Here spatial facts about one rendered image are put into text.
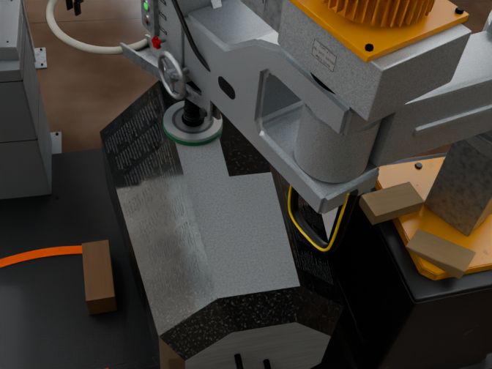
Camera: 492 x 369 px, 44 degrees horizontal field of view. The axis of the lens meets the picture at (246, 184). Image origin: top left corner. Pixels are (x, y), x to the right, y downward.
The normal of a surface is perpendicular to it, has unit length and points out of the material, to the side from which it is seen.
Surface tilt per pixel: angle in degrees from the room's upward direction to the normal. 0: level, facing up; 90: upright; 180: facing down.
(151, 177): 45
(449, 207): 90
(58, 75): 0
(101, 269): 0
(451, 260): 11
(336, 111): 90
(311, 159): 90
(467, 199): 90
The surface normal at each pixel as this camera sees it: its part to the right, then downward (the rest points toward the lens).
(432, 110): 0.43, 0.70
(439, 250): -0.08, -0.74
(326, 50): -0.81, 0.40
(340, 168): 0.05, 0.76
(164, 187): -0.62, -0.36
